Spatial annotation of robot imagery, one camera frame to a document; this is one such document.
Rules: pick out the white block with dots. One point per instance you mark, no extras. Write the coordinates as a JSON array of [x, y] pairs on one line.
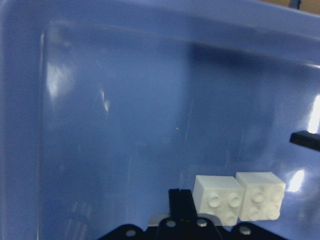
[[219, 196], [263, 195]]

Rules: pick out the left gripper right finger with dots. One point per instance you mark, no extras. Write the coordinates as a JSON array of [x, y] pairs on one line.
[[188, 212]]

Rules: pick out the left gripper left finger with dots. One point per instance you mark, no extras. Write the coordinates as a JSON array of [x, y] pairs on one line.
[[174, 205]]

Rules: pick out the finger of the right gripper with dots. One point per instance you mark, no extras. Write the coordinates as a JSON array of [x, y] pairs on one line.
[[306, 139]]

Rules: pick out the blue plastic tray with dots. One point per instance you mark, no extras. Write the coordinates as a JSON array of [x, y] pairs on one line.
[[105, 105]]

